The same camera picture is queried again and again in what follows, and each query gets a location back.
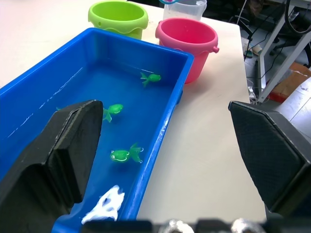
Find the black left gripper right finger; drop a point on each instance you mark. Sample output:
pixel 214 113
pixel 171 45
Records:
pixel 274 157

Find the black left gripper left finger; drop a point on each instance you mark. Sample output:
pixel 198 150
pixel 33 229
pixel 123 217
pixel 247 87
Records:
pixel 48 170

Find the clear plastic cup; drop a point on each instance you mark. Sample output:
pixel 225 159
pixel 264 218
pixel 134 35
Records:
pixel 189 12

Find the pink toy fish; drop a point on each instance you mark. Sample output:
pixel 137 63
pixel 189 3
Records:
pixel 171 1

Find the green toy fish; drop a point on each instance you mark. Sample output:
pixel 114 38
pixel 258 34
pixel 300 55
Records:
pixel 152 78
pixel 120 155
pixel 115 108

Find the pink toy bucket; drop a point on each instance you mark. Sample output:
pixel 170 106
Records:
pixel 199 63

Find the blue plastic tub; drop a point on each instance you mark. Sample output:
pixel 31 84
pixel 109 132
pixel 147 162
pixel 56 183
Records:
pixel 109 55

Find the green toy bucket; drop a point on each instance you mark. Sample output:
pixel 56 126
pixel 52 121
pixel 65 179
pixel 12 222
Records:
pixel 116 14

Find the brown cardboard box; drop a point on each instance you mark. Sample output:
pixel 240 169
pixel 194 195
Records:
pixel 294 80

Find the white metal desk frame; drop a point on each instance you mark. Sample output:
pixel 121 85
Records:
pixel 263 77

